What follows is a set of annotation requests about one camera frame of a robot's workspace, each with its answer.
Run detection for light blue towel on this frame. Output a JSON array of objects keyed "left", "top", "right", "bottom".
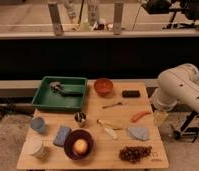
[{"left": 127, "top": 127, "right": 149, "bottom": 141}]

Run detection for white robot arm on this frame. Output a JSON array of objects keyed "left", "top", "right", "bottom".
[{"left": 150, "top": 63, "right": 199, "bottom": 113}]

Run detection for red bowl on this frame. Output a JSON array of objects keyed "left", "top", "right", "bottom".
[{"left": 94, "top": 78, "right": 113, "bottom": 96}]

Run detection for orange ball in bowl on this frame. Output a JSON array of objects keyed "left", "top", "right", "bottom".
[{"left": 73, "top": 139, "right": 88, "bottom": 155}]

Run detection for dark brown bowl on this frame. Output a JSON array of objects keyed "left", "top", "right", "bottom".
[{"left": 64, "top": 129, "right": 93, "bottom": 160}]

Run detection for wooden spoon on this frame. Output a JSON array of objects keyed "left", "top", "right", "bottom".
[{"left": 102, "top": 102, "right": 123, "bottom": 109}]

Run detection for black rectangular block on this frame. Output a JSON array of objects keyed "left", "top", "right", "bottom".
[{"left": 122, "top": 90, "right": 140, "bottom": 98}]

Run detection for small metal cup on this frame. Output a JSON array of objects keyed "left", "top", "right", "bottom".
[{"left": 74, "top": 112, "right": 86, "bottom": 127}]

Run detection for green plastic tray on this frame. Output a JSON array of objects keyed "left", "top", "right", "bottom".
[{"left": 32, "top": 76, "right": 87, "bottom": 112}]

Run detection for grey tool in tray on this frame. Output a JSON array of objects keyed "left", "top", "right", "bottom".
[{"left": 50, "top": 82, "right": 83, "bottom": 97}]

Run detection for orange carrot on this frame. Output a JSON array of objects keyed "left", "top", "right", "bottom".
[{"left": 131, "top": 111, "right": 151, "bottom": 123}]

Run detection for blue sponge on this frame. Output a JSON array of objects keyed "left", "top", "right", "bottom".
[{"left": 53, "top": 126, "right": 71, "bottom": 147}]

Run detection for blue cup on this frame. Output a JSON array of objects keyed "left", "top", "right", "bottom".
[{"left": 30, "top": 117, "right": 46, "bottom": 134}]

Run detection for bunch of dark grapes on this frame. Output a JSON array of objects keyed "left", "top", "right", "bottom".
[{"left": 119, "top": 146, "right": 152, "bottom": 163}]

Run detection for white stacked cups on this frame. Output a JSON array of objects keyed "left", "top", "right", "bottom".
[{"left": 25, "top": 137, "right": 47, "bottom": 159}]

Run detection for black camera on stand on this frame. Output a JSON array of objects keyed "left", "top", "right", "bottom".
[{"left": 142, "top": 0, "right": 199, "bottom": 29}]

